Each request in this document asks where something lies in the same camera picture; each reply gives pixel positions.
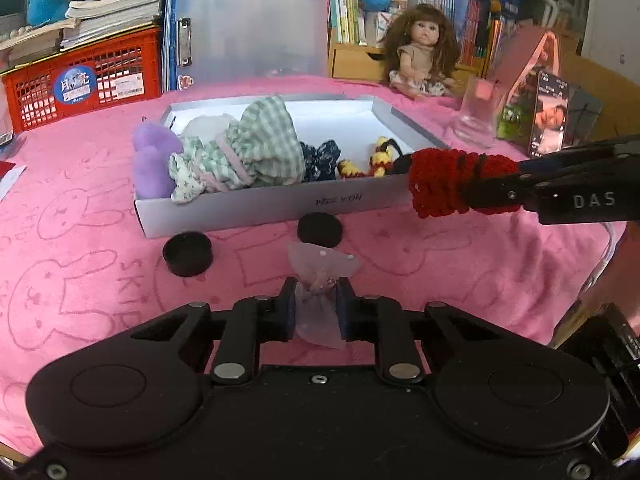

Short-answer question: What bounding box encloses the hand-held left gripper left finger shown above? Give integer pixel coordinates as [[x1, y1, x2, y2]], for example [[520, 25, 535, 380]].
[[127, 276, 299, 386]]

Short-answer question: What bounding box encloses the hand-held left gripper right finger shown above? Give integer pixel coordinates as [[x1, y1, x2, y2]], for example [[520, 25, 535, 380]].
[[336, 280, 506, 385]]

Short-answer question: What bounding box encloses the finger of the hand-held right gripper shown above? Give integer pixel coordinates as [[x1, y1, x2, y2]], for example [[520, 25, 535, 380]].
[[517, 134, 640, 173], [467, 172, 538, 213]]

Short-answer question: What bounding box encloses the translucent organza bow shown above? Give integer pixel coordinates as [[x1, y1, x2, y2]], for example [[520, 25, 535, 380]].
[[287, 242, 363, 350]]

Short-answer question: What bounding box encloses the red knitted cloth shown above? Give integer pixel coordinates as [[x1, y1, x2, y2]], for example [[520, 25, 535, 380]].
[[407, 147, 521, 218]]

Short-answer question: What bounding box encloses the dark blue floral cloth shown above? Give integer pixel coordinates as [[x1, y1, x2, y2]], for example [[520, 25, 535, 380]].
[[300, 140, 342, 182]]

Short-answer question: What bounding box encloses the green floral checked doll dress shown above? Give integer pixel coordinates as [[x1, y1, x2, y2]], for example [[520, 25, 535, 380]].
[[169, 96, 307, 204]]

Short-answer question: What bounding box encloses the white cardboard box tray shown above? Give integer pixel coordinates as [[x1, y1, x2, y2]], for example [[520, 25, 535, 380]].
[[132, 92, 451, 238]]

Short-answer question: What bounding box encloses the smartphone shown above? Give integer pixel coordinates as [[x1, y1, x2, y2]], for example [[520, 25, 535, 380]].
[[527, 71, 571, 157]]

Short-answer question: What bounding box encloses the small green ornament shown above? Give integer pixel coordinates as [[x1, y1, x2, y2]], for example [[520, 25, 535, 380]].
[[496, 105, 533, 141]]

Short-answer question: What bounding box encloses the grey box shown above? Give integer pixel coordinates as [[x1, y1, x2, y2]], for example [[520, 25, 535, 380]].
[[567, 85, 603, 146]]

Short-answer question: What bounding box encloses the clear drinking glass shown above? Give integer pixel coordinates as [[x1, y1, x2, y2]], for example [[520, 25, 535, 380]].
[[453, 76, 506, 148]]

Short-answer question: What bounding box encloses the pink satin cloth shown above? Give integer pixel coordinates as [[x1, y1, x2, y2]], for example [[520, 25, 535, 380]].
[[582, 222, 640, 346]]

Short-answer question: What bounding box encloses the black round cap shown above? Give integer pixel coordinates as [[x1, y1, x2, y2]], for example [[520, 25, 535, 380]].
[[162, 231, 213, 277], [297, 212, 344, 248]]

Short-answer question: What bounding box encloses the brown cardboard box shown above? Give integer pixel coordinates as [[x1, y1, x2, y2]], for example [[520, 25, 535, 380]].
[[555, 27, 638, 148]]

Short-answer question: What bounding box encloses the pink gift bag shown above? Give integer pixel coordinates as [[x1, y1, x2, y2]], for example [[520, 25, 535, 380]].
[[487, 22, 561, 111]]

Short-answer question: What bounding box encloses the brown haired doll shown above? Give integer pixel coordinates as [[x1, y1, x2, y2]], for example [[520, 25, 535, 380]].
[[382, 4, 461, 98]]

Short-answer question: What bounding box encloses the row of blue spined books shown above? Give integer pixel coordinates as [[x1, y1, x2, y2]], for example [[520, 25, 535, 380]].
[[407, 0, 506, 68]]

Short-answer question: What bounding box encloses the purple fluffy pompom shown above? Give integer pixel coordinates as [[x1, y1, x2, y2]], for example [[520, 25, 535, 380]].
[[131, 122, 185, 200]]

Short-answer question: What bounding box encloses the wooden drawer box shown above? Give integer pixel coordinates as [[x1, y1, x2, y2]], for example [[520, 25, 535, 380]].
[[327, 40, 486, 86]]

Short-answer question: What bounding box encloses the white fluffy ball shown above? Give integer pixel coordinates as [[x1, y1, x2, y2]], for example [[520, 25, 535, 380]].
[[180, 114, 236, 141]]

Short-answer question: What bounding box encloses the pink printed blanket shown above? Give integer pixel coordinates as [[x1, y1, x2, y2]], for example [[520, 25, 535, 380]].
[[0, 75, 626, 461]]

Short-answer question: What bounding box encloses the row of green spined books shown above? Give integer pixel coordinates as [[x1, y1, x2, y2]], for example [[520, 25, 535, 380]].
[[192, 0, 408, 46]]

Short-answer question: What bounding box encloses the translucent clipboard folder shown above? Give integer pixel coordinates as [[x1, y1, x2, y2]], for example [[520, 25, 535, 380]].
[[175, 0, 332, 81]]

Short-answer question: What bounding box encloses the white board strip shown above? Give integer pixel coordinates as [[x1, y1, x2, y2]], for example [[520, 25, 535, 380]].
[[0, 165, 27, 203]]

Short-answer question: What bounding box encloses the red plastic crate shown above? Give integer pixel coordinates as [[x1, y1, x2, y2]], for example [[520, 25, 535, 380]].
[[0, 27, 163, 133]]

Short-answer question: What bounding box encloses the stack of books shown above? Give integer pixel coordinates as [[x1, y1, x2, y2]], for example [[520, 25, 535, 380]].
[[0, 0, 167, 68]]

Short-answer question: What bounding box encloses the white plastic pipe frame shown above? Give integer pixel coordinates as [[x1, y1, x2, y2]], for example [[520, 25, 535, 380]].
[[532, 0, 561, 28]]

